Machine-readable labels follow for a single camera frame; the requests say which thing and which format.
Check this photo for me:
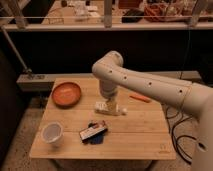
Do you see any wooden table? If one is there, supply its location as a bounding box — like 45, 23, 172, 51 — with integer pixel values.
29, 77, 177, 161

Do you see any orange round plate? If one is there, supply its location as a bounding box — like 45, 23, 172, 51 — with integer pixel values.
51, 82, 81, 107

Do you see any white red box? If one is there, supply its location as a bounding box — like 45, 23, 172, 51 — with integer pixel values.
79, 121, 108, 141

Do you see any dark blue cloth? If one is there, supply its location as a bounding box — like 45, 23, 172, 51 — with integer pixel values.
82, 123, 108, 144

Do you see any black object on shelf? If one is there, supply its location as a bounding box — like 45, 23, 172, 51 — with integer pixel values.
121, 9, 144, 23

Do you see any metal diagonal pole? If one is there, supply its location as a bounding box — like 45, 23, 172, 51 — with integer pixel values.
1, 26, 33, 77

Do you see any black floor cable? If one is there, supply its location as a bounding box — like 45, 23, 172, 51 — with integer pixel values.
163, 104, 198, 165

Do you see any orange carrot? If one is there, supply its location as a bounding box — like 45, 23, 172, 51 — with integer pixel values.
130, 95, 151, 103

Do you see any clear plastic cup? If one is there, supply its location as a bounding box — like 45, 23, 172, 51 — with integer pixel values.
41, 122, 63, 147

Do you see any red basket on shelf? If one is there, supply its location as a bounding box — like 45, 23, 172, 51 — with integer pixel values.
144, 3, 185, 22

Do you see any white plastic bottle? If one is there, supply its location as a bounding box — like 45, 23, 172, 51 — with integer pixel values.
94, 102, 127, 116

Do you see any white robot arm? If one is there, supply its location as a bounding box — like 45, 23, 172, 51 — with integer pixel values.
92, 51, 213, 171

